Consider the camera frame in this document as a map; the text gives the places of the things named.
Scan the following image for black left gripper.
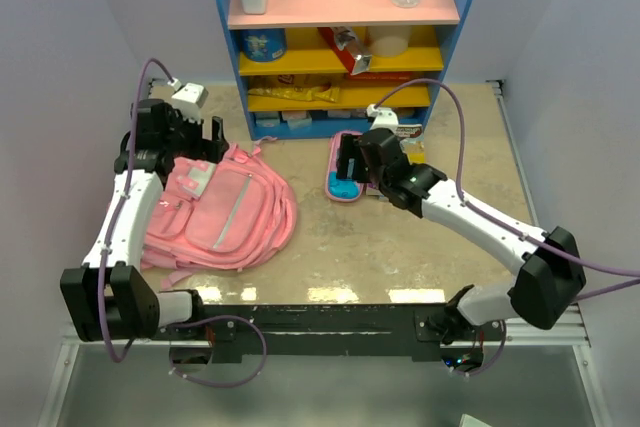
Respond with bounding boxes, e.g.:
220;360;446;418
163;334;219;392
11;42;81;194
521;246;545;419
162;105;228;164

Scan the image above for pink student backpack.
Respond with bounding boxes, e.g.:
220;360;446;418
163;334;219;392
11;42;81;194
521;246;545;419
141;137;297;289

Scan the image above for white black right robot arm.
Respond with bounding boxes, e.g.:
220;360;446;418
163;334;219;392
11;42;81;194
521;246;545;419
337;128;586;345

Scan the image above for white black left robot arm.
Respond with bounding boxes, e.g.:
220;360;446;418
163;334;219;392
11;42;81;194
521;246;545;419
60;96;229;342

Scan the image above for yellow chips bag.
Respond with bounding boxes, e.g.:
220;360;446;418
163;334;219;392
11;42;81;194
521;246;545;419
248;74;340;103

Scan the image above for pink blue pencil case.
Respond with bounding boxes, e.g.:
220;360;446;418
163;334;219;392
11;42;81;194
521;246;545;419
324;130;364;203

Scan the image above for yellow illustrated book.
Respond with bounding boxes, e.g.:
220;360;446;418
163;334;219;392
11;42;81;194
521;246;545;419
396;124;426;164

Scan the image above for blue cartoon can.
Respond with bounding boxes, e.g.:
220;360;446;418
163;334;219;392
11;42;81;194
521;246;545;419
241;28;287;63

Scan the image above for blue pink yellow shelf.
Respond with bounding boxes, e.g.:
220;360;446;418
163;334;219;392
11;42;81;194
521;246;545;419
216;0;473;139

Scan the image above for white translucent cup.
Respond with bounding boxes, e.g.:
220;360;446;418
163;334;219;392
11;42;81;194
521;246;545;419
367;25;412;57

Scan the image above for red silver snack box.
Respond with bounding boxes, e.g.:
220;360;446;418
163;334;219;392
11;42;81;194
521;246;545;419
317;26;373;75

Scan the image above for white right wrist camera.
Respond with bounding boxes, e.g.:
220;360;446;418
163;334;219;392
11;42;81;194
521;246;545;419
366;104;399;133

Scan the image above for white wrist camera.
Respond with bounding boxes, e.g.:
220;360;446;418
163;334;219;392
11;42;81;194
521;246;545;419
170;83;208;123
366;104;399;133

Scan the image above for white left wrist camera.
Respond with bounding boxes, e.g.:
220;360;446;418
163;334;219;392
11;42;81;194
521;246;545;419
170;83;208;123

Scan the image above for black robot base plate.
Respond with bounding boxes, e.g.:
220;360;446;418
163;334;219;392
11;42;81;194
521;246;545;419
148;302;505;366

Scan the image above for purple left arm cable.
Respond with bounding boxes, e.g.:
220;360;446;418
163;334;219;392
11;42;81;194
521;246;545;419
97;57;268;389

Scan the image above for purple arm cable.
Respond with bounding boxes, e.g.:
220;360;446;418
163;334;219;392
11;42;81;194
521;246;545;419
97;57;268;389
372;77;640;378

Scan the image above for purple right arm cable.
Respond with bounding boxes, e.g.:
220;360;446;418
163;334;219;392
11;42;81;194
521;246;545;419
372;77;640;378

